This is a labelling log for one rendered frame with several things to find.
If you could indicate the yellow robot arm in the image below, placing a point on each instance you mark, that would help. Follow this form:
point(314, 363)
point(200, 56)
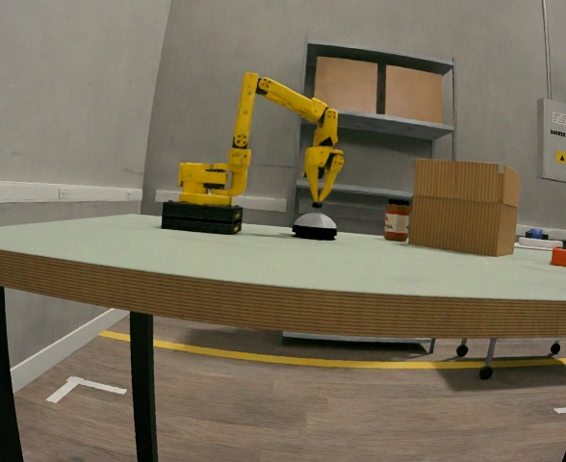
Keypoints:
point(198, 178)

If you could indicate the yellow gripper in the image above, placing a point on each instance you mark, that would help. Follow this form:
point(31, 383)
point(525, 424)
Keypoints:
point(317, 162)

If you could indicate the spice jar with black lid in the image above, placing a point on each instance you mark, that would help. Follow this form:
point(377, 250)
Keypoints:
point(397, 220)

